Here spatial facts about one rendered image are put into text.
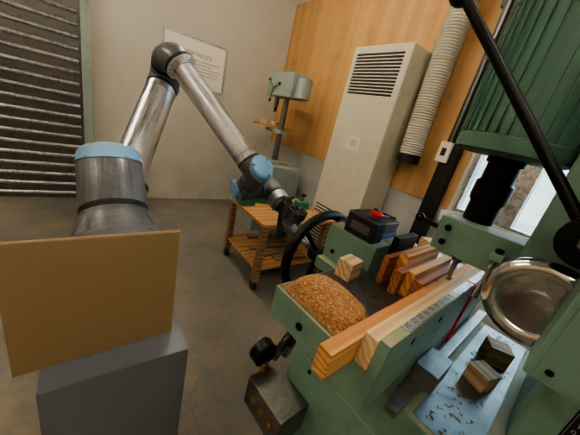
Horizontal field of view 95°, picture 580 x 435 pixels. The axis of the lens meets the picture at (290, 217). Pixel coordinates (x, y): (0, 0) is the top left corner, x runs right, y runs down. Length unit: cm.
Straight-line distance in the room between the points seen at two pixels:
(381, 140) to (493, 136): 156
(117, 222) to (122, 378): 38
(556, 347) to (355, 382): 23
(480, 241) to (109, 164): 81
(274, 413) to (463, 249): 49
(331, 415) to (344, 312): 28
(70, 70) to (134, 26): 67
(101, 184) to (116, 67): 248
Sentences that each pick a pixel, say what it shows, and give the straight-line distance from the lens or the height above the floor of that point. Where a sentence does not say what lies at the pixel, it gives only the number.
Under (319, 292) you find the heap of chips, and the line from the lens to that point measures 45.
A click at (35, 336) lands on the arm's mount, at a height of 65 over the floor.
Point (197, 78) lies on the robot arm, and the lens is 114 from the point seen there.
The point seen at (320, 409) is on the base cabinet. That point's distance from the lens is 68.
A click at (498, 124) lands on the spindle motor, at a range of 54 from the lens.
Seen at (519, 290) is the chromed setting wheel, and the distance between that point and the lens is 49.
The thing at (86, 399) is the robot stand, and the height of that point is 49.
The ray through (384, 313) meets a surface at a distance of 44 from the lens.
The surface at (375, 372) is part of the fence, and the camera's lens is 39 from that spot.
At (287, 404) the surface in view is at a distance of 69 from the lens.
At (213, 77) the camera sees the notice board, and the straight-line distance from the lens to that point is 335.
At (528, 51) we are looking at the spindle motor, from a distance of 57.
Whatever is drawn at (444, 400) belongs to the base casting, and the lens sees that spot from 60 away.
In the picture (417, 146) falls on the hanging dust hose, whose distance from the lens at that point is 208.
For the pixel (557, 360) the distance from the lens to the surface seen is 44.
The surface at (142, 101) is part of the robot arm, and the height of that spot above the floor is 111.
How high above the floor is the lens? 117
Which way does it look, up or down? 20 degrees down
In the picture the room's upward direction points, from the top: 14 degrees clockwise
